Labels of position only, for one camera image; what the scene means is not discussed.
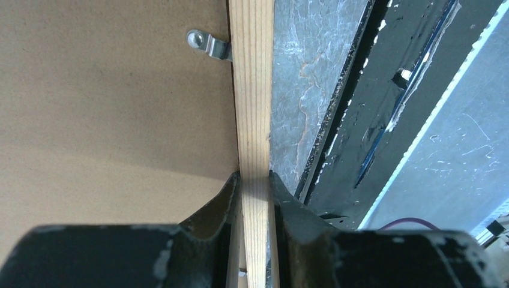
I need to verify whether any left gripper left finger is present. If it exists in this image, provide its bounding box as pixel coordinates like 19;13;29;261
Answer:
1;173;240;287

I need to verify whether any aluminium rail frame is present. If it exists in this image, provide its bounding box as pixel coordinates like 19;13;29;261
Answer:
360;1;508;244

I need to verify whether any wooden picture frame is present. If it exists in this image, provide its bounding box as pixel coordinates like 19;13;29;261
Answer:
229;1;274;287

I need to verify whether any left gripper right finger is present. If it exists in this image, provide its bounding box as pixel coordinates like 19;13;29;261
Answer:
268;172;504;287

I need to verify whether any brown frame backing board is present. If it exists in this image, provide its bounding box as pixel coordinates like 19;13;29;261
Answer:
1;1;238;259

